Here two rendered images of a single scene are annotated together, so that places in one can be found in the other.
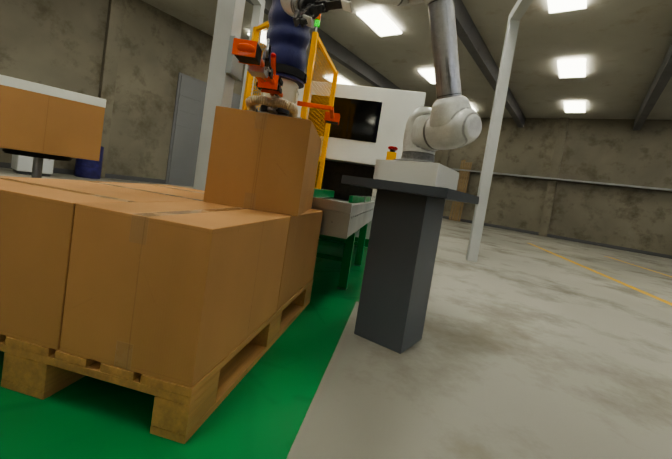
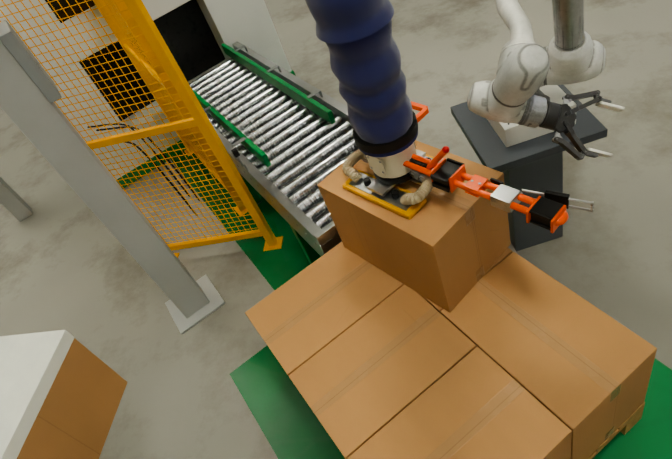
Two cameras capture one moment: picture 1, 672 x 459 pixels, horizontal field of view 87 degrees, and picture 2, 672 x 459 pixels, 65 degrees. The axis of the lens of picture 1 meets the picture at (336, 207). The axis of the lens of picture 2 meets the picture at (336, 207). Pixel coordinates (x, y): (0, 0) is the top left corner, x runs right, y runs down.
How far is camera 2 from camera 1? 2.14 m
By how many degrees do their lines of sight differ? 47
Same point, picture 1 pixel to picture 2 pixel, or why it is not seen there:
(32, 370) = not seen: outside the picture
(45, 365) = not seen: outside the picture
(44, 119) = (64, 435)
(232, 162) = (460, 266)
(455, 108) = (590, 56)
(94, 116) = (80, 360)
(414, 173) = not seen: hidden behind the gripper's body
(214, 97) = (65, 149)
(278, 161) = (490, 227)
